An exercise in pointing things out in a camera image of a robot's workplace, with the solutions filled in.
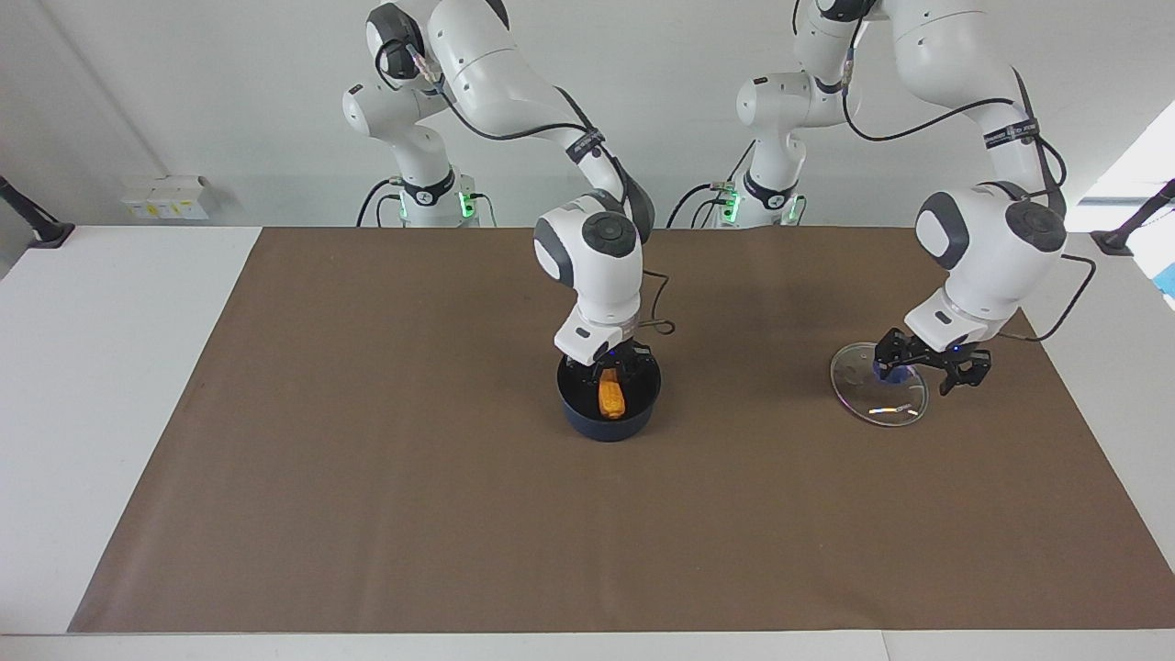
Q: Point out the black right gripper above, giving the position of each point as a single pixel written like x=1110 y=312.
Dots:
x=610 y=358

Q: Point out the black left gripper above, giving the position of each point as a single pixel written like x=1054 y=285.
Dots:
x=927 y=353

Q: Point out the yellow corn cob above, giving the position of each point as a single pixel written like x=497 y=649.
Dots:
x=611 y=400

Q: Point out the glass lid with blue knob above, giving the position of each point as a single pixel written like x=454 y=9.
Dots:
x=881 y=404

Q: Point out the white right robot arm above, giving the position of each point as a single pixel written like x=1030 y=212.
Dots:
x=592 y=266

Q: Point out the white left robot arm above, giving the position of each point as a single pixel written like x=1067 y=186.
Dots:
x=991 y=248

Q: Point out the brown table mat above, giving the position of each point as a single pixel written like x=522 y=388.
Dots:
x=643 y=532

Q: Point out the black clamp stand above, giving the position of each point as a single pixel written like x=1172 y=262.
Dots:
x=1124 y=234
x=41 y=229

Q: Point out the blue object at table edge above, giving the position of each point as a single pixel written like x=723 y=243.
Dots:
x=1168 y=285

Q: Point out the white wall socket box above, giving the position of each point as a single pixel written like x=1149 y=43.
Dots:
x=165 y=197

